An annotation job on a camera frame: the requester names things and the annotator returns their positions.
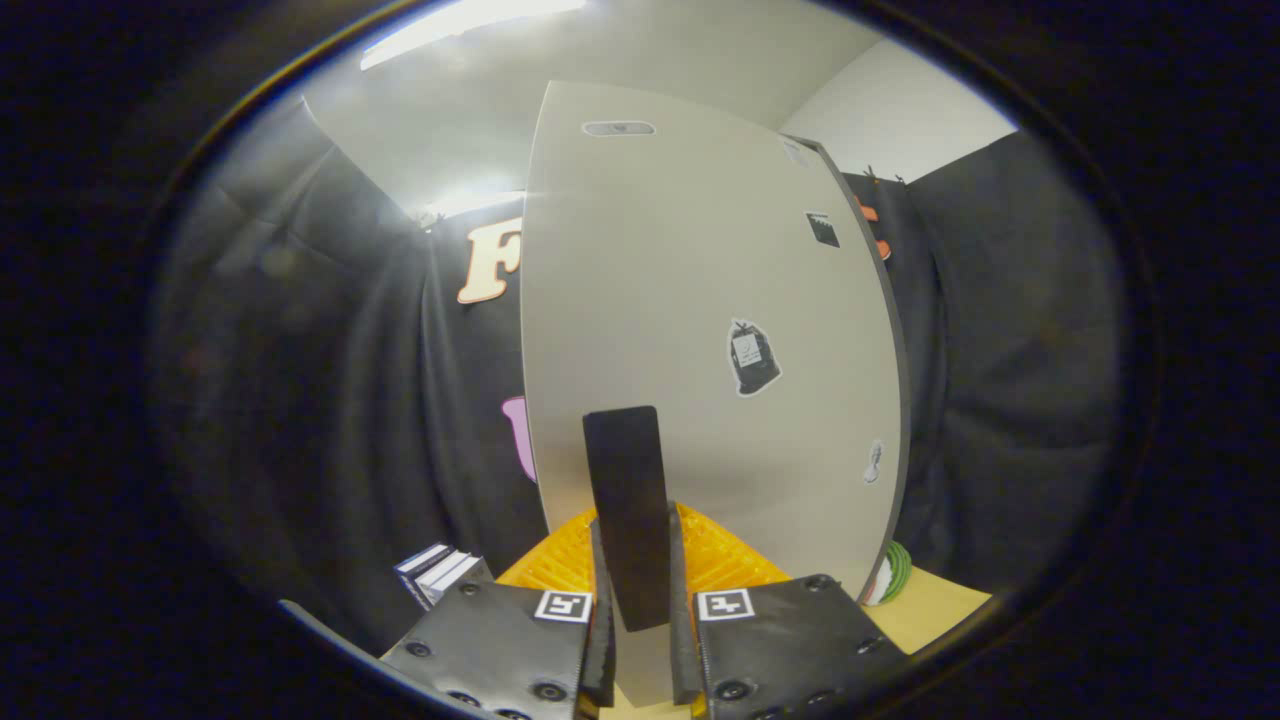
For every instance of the ceiling light strip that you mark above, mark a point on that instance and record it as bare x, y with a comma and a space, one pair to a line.
460, 25

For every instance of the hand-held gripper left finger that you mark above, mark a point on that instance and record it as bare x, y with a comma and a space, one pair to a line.
500, 640

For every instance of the green striped round object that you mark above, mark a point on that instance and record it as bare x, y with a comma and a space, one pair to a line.
897, 572

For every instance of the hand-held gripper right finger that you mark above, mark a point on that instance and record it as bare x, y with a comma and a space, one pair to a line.
790, 640

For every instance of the white shoe cabinet door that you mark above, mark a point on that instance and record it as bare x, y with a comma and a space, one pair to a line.
650, 300

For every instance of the black backdrop cloth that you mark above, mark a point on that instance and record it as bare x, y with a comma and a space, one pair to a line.
330, 400

